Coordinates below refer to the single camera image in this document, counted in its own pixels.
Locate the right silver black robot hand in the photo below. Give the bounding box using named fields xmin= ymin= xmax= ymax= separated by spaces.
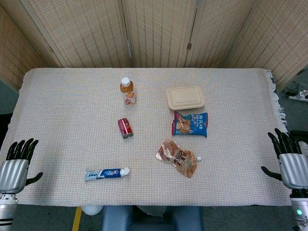
xmin=261 ymin=128 xmax=308 ymax=191

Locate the brown spout pouch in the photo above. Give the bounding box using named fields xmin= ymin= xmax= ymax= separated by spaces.
xmin=155 ymin=138 xmax=202 ymax=179

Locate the red soda can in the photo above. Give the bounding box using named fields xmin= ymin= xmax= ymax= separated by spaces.
xmin=117 ymin=117 xmax=134 ymax=139

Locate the blue snack bag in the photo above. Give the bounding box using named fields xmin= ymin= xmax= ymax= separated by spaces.
xmin=171 ymin=110 xmax=208 ymax=138

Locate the woven folding screen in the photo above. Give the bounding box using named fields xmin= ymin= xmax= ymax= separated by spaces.
xmin=0 ymin=0 xmax=308 ymax=92

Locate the pale woven tablecloth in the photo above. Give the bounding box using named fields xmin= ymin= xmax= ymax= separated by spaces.
xmin=0 ymin=67 xmax=295 ymax=207

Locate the beige lidded lunch box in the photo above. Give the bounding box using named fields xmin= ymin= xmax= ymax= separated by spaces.
xmin=166 ymin=86 xmax=205 ymax=111

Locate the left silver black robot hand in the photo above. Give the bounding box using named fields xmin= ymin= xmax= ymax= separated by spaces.
xmin=0 ymin=138 xmax=44 ymax=194

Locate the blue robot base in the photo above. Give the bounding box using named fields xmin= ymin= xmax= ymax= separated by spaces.
xmin=101 ymin=205 xmax=204 ymax=231

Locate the yellow floor tape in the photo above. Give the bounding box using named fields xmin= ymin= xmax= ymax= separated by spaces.
xmin=72 ymin=206 xmax=83 ymax=231

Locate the blue and white toothpaste tube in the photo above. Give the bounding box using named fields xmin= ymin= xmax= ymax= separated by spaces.
xmin=84 ymin=167 xmax=130 ymax=182

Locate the white round table foot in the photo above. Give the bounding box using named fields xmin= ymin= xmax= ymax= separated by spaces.
xmin=81 ymin=205 xmax=103 ymax=216

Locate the black floor cable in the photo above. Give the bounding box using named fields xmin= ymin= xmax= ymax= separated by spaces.
xmin=283 ymin=81 xmax=300 ymax=95

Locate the white grey shoe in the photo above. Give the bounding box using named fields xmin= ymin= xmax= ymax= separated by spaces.
xmin=298 ymin=141 xmax=308 ymax=157

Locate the juice bottle with white cap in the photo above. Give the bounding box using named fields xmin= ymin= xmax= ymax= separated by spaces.
xmin=120 ymin=77 xmax=137 ymax=106

